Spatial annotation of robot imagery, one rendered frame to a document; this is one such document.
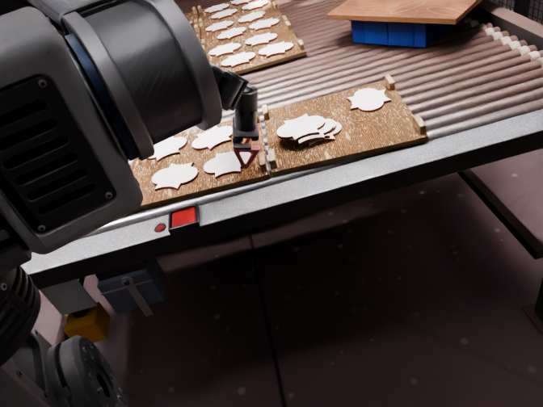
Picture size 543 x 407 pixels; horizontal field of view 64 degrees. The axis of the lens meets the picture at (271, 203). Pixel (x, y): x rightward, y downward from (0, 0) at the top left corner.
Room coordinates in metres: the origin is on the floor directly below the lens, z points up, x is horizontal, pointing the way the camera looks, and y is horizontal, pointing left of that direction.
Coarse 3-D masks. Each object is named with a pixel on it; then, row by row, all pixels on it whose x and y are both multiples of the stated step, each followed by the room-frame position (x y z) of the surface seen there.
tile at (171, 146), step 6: (168, 138) 1.27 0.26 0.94; (174, 138) 1.26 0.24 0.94; (180, 138) 1.25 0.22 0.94; (156, 144) 1.26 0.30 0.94; (162, 144) 1.24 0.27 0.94; (168, 144) 1.23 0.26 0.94; (174, 144) 1.22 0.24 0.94; (180, 144) 1.21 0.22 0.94; (186, 144) 1.21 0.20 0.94; (156, 150) 1.22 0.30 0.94; (162, 150) 1.20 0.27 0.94; (168, 150) 1.19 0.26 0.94; (174, 150) 1.18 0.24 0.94; (156, 156) 1.18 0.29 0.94; (162, 156) 1.17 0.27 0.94; (168, 156) 1.17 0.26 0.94
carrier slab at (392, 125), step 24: (336, 96) 1.24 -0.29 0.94; (264, 120) 1.22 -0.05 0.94; (336, 120) 1.10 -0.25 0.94; (360, 120) 1.06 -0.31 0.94; (384, 120) 1.03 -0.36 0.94; (408, 120) 0.99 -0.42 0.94; (288, 144) 1.05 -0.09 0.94; (336, 144) 0.98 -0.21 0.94; (360, 144) 0.95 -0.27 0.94; (384, 144) 0.92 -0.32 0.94; (408, 144) 0.90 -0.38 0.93; (288, 168) 0.94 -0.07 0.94
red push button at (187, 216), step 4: (188, 208) 0.90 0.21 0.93; (192, 208) 0.89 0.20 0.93; (176, 212) 0.90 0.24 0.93; (180, 212) 0.89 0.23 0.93; (184, 212) 0.89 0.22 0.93; (188, 212) 0.88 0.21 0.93; (192, 212) 0.88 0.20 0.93; (172, 216) 0.88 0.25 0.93; (176, 216) 0.88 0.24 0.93; (180, 216) 0.87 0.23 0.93; (184, 216) 0.87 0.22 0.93; (188, 216) 0.87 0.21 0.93; (192, 216) 0.86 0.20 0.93; (172, 220) 0.87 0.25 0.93; (176, 220) 0.86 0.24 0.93; (180, 220) 0.86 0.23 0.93; (184, 220) 0.85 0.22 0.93; (188, 220) 0.85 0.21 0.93; (192, 220) 0.85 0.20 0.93; (172, 224) 0.85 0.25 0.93; (176, 224) 0.85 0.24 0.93; (180, 224) 0.84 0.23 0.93
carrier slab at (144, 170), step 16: (224, 144) 1.15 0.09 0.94; (256, 144) 1.10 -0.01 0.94; (144, 160) 1.19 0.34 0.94; (176, 160) 1.14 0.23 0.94; (192, 160) 1.11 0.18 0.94; (208, 160) 1.09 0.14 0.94; (256, 160) 1.02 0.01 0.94; (144, 176) 1.10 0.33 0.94; (208, 176) 1.01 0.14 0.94; (224, 176) 0.98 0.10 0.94; (240, 176) 0.96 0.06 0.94; (256, 176) 0.94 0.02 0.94; (144, 192) 1.02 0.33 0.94; (160, 192) 1.00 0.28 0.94; (176, 192) 0.97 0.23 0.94; (192, 192) 0.95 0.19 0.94; (208, 192) 0.95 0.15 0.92; (144, 208) 0.96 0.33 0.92
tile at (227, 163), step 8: (232, 152) 1.08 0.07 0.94; (240, 152) 1.07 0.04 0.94; (216, 160) 1.06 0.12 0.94; (224, 160) 1.05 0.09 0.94; (232, 160) 1.04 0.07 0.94; (208, 168) 1.03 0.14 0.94; (216, 168) 1.02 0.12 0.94; (224, 168) 1.01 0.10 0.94; (232, 168) 1.00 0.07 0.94; (240, 168) 0.99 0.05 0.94; (216, 176) 0.98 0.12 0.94
